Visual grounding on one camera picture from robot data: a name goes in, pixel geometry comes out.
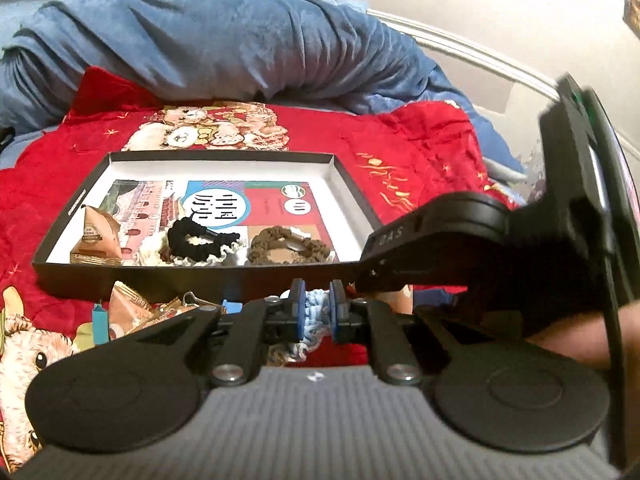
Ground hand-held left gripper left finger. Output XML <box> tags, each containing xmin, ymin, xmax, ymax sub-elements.
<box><xmin>100</xmin><ymin>279</ymin><xmax>308</xmax><ymax>389</ymax></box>

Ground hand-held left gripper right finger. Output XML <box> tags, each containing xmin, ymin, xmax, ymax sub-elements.
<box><xmin>329</xmin><ymin>279</ymin><xmax>506</xmax><ymax>387</ymax></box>

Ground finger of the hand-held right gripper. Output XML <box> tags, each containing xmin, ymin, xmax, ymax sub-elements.
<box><xmin>356</xmin><ymin>212</ymin><xmax>470</xmax><ymax>295</ymax></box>

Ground light blue crochet scrunchie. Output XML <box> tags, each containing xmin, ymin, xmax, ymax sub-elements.
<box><xmin>270</xmin><ymin>287</ymin><xmax>372</xmax><ymax>362</ymax></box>

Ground brown crochet scrunchie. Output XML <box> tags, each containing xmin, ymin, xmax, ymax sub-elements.
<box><xmin>248</xmin><ymin>226</ymin><xmax>339</xmax><ymax>266</ymax></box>

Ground blue binder clip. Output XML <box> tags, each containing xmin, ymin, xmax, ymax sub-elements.
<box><xmin>181</xmin><ymin>291</ymin><xmax>245</xmax><ymax>315</ymax></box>

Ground black white ruffle scrunchie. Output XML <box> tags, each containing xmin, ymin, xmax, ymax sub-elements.
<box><xmin>162</xmin><ymin>217</ymin><xmax>247</xmax><ymax>267</ymax></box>

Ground black cardboard box printed bottom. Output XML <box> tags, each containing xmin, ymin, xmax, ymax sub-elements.
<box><xmin>31</xmin><ymin>150</ymin><xmax>387</xmax><ymax>301</ymax></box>

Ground teal plastic clip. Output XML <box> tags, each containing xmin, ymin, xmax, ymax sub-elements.
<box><xmin>92</xmin><ymin>302</ymin><xmax>109</xmax><ymax>347</ymax></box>

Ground person's right forearm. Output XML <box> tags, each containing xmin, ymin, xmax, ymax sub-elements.
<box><xmin>527</xmin><ymin>300</ymin><xmax>640</xmax><ymax>372</ymax></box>

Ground red printed blanket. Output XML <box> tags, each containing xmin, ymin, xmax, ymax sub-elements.
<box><xmin>0</xmin><ymin>67</ymin><xmax>528</xmax><ymax>471</ymax></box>

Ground white bed headboard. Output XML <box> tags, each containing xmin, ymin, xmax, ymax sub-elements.
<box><xmin>367</xmin><ymin>7</ymin><xmax>563</xmax><ymax>103</ymax></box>

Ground blue velvet duvet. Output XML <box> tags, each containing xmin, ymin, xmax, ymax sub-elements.
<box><xmin>0</xmin><ymin>0</ymin><xmax>528</xmax><ymax>186</ymax></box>

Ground wall picture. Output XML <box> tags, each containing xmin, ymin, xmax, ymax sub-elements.
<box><xmin>622</xmin><ymin>0</ymin><xmax>640</xmax><ymax>40</ymax></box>

